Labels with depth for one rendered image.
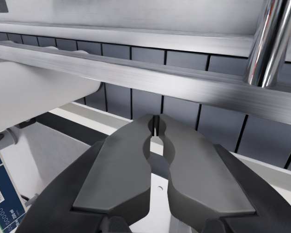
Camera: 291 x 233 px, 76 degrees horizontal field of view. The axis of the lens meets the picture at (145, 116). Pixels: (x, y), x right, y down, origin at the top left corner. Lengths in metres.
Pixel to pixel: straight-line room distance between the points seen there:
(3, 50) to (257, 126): 0.22
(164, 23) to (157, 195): 0.22
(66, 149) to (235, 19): 0.31
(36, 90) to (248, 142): 0.18
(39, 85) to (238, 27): 0.18
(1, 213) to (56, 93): 0.45
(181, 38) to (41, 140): 0.34
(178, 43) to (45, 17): 0.25
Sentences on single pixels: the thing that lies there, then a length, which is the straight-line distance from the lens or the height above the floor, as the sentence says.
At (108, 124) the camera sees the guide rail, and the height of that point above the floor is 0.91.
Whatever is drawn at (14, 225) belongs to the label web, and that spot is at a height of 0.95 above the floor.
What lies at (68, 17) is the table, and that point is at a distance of 0.33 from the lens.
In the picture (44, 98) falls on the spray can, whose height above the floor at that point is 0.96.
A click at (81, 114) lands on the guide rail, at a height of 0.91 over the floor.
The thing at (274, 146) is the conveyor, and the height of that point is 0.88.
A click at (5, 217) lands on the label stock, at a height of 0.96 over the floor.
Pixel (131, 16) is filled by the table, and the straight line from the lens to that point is 0.25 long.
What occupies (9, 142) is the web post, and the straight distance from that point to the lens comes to 0.53.
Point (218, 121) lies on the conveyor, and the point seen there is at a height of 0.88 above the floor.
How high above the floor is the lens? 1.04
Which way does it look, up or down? 50 degrees down
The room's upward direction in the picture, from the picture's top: 127 degrees counter-clockwise
